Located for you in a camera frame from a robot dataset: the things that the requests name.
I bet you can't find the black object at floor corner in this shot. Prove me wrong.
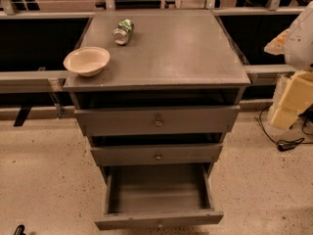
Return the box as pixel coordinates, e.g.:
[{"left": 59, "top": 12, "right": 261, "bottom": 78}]
[{"left": 14, "top": 224, "right": 25, "bottom": 235}]

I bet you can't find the white ceramic bowl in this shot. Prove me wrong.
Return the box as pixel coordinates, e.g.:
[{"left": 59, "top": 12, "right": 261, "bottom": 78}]
[{"left": 64, "top": 47, "right": 111, "bottom": 77}]

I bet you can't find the green soda can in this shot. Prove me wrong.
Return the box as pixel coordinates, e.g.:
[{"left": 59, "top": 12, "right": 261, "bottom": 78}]
[{"left": 112, "top": 19, "right": 135, "bottom": 45}]

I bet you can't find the black power adapter with cable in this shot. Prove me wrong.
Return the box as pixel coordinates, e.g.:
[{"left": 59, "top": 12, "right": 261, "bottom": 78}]
[{"left": 256, "top": 107, "right": 305, "bottom": 153}]

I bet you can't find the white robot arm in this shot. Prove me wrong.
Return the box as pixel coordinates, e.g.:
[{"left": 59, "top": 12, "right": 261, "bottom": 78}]
[{"left": 264, "top": 1, "right": 313, "bottom": 129}]

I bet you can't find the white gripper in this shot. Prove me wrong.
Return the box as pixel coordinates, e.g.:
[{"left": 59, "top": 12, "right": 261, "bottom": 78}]
[{"left": 264, "top": 29, "right": 313, "bottom": 129}]

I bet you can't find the grey top drawer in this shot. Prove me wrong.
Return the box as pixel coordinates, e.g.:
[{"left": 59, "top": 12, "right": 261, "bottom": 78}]
[{"left": 74, "top": 106, "right": 240, "bottom": 136}]

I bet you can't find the grey metal railing left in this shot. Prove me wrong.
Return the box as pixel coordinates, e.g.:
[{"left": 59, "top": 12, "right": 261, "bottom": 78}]
[{"left": 0, "top": 12, "right": 93, "bottom": 93}]

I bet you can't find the grey middle drawer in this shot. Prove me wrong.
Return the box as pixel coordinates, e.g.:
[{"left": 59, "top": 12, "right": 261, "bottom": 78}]
[{"left": 91, "top": 143, "right": 222, "bottom": 166}]

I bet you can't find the grey drawer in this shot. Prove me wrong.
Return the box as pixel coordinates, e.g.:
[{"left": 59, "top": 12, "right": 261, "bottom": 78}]
[
  {"left": 74, "top": 106, "right": 240, "bottom": 136},
  {"left": 95, "top": 164, "right": 223, "bottom": 230},
  {"left": 91, "top": 143, "right": 222, "bottom": 166}
]

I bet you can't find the grey bottom drawer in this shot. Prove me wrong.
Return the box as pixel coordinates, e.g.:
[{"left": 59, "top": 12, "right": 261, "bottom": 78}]
[{"left": 95, "top": 164, "right": 223, "bottom": 230}]

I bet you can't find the grey wooden drawer cabinet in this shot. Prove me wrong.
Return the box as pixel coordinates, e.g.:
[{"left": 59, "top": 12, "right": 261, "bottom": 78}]
[{"left": 63, "top": 9, "right": 251, "bottom": 181}]

